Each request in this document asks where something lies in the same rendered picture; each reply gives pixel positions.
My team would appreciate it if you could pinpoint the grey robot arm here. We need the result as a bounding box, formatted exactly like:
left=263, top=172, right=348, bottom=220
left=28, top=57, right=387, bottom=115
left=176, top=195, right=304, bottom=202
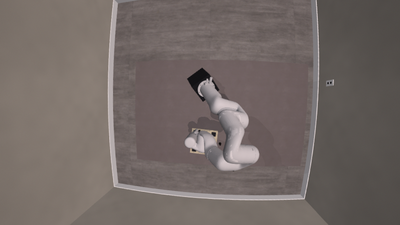
left=184, top=77, right=259, bottom=171

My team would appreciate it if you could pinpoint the black and cream chessboard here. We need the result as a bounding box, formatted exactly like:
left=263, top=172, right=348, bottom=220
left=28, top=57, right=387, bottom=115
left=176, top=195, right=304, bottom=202
left=190, top=128, right=218, bottom=154

